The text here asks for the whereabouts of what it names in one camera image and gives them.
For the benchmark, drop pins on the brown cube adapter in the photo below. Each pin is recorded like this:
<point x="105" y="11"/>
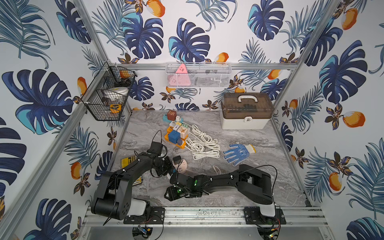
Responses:
<point x="171" y="115"/>

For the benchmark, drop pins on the yellow tape measure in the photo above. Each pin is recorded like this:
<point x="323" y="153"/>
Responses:
<point x="116" y="108"/>

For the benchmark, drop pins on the pink triangle object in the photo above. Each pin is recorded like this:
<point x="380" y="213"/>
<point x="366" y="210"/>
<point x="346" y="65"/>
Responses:
<point x="180" y="78"/>

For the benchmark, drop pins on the white cube adapter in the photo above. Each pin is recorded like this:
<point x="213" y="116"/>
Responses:
<point x="183" y="131"/>

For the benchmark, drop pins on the black wire basket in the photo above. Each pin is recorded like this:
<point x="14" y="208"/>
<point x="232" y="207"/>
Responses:
<point x="108" y="77"/>

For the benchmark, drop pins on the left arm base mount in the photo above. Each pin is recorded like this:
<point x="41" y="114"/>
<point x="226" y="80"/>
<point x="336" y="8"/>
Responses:
<point x="151" y="216"/>

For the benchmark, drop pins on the blue cube adapter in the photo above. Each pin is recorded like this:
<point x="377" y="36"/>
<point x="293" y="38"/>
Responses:
<point x="174" y="137"/>

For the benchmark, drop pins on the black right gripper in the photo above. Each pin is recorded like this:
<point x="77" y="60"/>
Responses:
<point x="170" y="195"/>

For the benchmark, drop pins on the white brown storage box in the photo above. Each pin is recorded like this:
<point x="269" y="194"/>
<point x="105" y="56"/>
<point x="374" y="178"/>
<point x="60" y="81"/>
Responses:
<point x="245" y="111"/>

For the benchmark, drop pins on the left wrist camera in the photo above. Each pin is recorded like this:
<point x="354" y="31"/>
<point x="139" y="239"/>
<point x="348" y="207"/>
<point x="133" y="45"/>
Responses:
<point x="156" y="148"/>

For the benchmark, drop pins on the clear wall shelf basket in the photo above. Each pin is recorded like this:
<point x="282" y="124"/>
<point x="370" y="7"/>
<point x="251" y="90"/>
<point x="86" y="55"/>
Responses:
<point x="204" y="75"/>

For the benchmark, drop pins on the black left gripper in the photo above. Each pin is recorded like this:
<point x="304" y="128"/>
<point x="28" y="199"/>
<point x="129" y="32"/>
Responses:
<point x="168" y="163"/>

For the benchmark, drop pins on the white item in basket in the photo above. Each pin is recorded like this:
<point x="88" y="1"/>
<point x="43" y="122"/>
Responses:
<point x="115" y="93"/>

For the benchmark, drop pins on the round pink power socket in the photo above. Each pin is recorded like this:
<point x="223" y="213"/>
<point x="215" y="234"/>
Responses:
<point x="181" y="166"/>

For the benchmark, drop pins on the blue dotted work glove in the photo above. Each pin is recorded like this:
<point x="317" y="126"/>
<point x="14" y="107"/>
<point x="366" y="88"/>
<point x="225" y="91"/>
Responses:
<point x="238" y="153"/>

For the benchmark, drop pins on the orange power strip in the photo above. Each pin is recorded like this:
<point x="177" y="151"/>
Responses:
<point x="181" y="143"/>

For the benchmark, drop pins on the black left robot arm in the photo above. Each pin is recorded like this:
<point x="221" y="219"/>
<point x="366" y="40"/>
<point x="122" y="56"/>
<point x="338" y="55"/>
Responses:
<point x="113" y="196"/>

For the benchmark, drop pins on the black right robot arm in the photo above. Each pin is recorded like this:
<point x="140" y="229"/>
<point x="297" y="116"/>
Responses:
<point x="253" y="183"/>

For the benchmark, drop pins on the aluminium front rail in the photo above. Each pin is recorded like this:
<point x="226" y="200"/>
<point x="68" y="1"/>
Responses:
<point x="234" y="217"/>

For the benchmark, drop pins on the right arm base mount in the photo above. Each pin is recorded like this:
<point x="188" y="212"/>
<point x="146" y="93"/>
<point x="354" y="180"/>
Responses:
<point x="253" y="216"/>

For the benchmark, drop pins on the black charger plug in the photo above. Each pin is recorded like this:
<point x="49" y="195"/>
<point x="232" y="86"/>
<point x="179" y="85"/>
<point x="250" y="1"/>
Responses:
<point x="177" y="159"/>

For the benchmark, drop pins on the teal power strip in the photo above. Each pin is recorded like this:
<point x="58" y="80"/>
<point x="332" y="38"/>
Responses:
<point x="168" y="120"/>

